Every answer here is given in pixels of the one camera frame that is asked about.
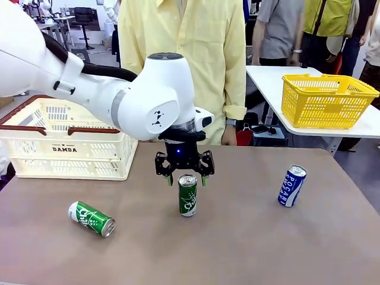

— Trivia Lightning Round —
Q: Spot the person's left hand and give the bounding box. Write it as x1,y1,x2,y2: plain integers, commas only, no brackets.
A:
221,124,238,146

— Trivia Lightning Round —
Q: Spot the bystander in lime green vest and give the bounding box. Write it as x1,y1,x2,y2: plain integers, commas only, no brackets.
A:
299,0,362,75

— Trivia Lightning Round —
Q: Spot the white-legged workshop desk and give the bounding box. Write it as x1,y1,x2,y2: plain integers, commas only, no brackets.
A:
35,14,77,53

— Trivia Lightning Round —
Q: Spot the blue Pocari Sweat can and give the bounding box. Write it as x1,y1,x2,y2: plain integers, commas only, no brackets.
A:
277,164,308,208

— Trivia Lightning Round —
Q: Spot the yellow plastic shopping basket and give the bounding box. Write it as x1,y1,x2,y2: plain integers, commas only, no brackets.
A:
281,73,380,130

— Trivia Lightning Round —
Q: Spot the white side table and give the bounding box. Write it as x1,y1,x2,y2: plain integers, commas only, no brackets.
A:
245,65,380,158

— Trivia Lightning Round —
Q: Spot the person in yellow shirt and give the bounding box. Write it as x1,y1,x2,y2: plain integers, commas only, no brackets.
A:
117,0,248,146

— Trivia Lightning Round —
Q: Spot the green Chilsung soda can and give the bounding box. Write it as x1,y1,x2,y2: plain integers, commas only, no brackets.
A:
68,201,116,238
177,173,198,217

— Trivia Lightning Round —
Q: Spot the black office chair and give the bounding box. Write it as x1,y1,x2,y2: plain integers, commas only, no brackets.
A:
71,6,96,50

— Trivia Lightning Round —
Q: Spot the mannequin with navy skirt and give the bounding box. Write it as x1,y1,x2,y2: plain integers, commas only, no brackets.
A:
103,0,121,65

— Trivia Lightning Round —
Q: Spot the bystander in grey t-shirt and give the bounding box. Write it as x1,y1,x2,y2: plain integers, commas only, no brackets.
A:
251,0,306,68

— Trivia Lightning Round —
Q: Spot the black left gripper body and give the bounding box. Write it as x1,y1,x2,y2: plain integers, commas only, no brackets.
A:
163,139,203,175

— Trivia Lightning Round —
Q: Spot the cream basket with brown rim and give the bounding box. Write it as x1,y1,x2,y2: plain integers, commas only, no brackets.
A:
0,94,140,182

